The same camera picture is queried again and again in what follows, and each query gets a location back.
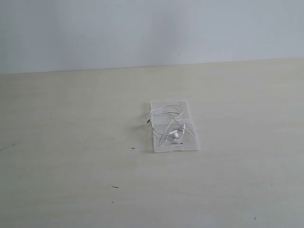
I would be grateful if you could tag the white wired earphones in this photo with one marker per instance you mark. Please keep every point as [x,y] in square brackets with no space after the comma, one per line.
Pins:
[175,130]

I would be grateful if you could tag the clear plastic open case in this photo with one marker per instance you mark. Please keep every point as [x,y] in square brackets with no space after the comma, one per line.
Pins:
[161,122]

